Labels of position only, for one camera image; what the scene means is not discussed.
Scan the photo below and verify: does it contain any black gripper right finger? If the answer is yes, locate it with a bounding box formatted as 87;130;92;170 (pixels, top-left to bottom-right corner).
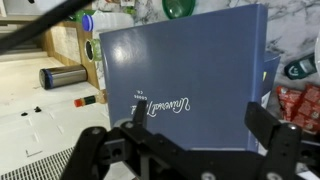
244;101;303;180

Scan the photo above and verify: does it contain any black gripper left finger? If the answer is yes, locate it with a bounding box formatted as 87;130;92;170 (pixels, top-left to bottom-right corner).
60;99;158;180

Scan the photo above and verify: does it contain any grey-blue box lid with script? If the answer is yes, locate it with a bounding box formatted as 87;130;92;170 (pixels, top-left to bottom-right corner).
99;3;269;152

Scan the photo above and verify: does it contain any grey-blue open box base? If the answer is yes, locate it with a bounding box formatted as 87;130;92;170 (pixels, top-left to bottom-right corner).
255;53;282;155

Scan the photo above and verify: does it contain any red printed snack packet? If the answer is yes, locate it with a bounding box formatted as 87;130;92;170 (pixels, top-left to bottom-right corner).
293;83;320;135
275;85;303;122

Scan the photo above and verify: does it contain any hot sauce bottle red cap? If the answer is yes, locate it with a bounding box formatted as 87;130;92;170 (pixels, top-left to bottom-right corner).
73;89;109;109

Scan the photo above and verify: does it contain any steel pedal trash can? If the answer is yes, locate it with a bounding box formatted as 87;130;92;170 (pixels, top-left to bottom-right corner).
38;64;89;90

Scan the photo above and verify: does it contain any open tin can green label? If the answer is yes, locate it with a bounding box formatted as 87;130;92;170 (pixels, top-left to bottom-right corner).
83;38;103;63

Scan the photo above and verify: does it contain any white bottle with blue cap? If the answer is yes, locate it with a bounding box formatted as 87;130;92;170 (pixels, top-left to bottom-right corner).
81;11;135;33

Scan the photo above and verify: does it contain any white wall vent grille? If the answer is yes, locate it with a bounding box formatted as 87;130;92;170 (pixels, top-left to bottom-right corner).
0;146;76;180

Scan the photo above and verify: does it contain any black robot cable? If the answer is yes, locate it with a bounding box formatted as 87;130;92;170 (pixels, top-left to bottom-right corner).
0;0;95;55

